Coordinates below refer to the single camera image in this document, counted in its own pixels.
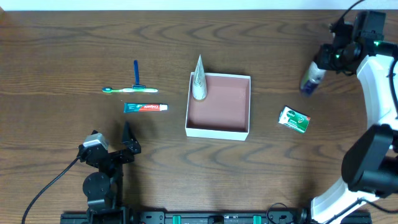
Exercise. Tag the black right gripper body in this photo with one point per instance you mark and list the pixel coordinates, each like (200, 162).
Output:
(325, 62)

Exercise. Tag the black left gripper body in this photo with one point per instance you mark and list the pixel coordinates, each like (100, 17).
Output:
(116, 154)

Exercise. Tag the clear spray bottle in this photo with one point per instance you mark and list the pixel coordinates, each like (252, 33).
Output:
(311, 79)

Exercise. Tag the green white soap packet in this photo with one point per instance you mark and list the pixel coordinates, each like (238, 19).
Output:
(294, 119)

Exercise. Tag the white conditioner tube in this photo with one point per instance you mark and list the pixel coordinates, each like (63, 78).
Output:
(199, 86)

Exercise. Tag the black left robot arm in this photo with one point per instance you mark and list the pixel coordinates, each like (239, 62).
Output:
(104, 188)

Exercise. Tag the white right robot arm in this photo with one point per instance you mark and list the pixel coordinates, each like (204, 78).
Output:
(367, 173)

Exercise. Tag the green red toothpaste tube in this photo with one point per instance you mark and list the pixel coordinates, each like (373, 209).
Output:
(143, 107)

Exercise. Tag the blue disposable razor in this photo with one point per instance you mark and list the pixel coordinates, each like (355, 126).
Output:
(137, 84)

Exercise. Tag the green white toothbrush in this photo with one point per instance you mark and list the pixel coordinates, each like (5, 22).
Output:
(129, 90)

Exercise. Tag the white box with pink interior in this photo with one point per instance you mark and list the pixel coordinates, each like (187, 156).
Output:
(225, 112)

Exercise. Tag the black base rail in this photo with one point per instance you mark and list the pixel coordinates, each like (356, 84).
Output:
(187, 218)

